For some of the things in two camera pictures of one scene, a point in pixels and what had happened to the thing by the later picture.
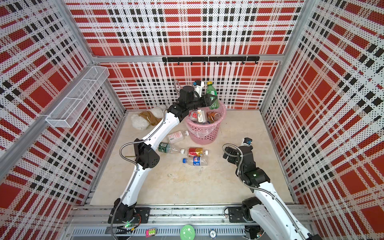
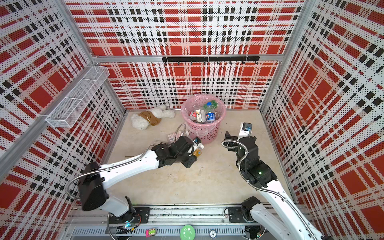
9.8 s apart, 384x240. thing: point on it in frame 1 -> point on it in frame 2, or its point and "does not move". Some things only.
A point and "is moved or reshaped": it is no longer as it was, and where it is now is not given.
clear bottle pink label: (177, 136) does not move
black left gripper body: (196, 102) -> (186, 159)
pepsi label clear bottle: (197, 160) -> (210, 113)
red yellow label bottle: (197, 151) is moved or reshaped
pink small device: (150, 232) does not move
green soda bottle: (214, 102) is moved or reshaped
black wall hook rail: (211, 58) does not move
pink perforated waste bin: (206, 134) does not move
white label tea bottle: (201, 116) does not move
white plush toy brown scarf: (151, 117) does not move
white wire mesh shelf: (65, 112) does not move
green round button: (187, 232) does not move
